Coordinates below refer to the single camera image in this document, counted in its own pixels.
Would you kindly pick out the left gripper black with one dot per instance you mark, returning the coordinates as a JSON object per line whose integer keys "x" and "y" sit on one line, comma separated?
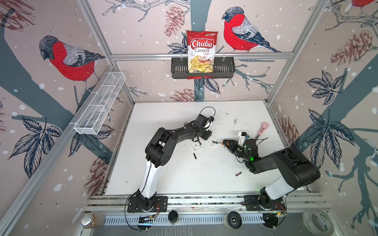
{"x": 208, "y": 134}

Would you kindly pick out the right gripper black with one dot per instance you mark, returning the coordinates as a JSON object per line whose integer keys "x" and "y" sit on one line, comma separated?
{"x": 232, "y": 145}

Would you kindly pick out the orange black screwdriver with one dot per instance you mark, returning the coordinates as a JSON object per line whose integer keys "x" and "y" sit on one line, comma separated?
{"x": 218, "y": 143}

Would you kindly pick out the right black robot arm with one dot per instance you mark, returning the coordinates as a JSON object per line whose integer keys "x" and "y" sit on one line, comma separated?
{"x": 296, "y": 170}

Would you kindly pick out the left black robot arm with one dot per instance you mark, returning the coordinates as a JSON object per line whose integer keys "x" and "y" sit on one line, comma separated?
{"x": 159, "y": 152}

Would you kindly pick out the Chuba cassava chips bag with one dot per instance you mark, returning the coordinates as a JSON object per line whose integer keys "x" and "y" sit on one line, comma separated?
{"x": 201, "y": 51}

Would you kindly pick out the black round knob left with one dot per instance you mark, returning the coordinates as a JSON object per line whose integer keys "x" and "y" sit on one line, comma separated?
{"x": 173, "y": 217}

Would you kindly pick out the clear tape roll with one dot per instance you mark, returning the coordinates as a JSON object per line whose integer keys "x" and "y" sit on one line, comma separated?
{"x": 318, "y": 222}

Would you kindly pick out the glass jar with lid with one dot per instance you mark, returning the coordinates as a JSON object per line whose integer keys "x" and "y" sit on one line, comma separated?
{"x": 93, "y": 220}

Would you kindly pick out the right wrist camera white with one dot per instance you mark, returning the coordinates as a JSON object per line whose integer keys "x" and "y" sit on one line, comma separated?
{"x": 243, "y": 136}

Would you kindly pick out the pink handled brush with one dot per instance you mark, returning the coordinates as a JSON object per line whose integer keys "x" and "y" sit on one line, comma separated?
{"x": 264, "y": 126}

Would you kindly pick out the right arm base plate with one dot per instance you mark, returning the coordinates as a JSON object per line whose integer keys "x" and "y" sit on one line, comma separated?
{"x": 260, "y": 203}

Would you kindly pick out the black wall basket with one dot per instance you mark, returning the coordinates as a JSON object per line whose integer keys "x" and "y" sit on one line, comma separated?
{"x": 223, "y": 68}

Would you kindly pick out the aluminium front rail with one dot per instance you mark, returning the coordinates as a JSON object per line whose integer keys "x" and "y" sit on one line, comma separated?
{"x": 200, "y": 209}

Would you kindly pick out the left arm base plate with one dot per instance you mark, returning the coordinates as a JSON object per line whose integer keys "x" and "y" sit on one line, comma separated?
{"x": 155, "y": 204}

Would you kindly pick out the white wire mesh shelf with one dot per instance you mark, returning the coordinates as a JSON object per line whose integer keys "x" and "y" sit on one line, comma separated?
{"x": 95, "y": 114}

